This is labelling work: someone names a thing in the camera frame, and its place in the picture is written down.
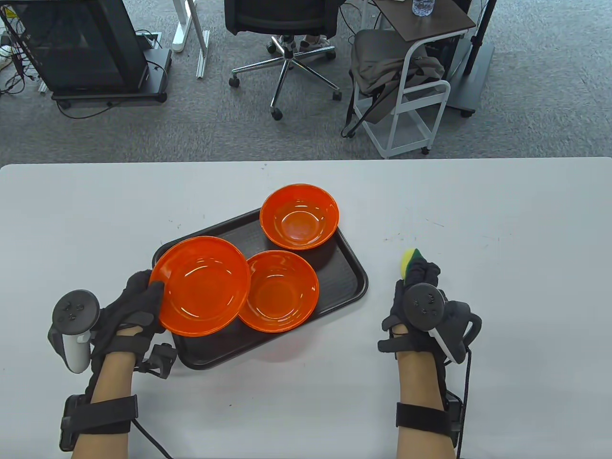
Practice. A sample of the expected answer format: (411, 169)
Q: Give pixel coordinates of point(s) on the person's right hand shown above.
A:
(394, 311)

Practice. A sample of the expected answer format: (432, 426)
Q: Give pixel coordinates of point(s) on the person's left hand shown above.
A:
(129, 311)

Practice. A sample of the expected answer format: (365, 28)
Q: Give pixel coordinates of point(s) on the green and yellow sponge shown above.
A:
(409, 260)

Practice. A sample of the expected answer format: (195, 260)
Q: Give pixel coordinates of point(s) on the orange plastic bowl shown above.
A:
(282, 291)
(299, 217)
(201, 287)

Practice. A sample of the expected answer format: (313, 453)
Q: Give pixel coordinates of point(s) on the person's left forearm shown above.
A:
(112, 377)

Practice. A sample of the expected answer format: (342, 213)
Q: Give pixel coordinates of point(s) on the dark brown serving tray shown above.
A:
(334, 282)

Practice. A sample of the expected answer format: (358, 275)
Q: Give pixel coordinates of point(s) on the grey jacket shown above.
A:
(377, 62)

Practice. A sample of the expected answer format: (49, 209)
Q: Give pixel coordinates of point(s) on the black display stand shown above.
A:
(81, 43)

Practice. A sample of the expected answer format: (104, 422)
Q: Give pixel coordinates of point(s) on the white cart with brown top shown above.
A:
(430, 21)

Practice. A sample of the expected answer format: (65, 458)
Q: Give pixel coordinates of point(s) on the clear water bottle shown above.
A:
(422, 7)

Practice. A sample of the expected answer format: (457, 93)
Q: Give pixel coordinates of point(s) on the black office chair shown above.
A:
(282, 14)

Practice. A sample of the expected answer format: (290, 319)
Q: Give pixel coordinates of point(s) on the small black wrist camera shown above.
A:
(160, 361)

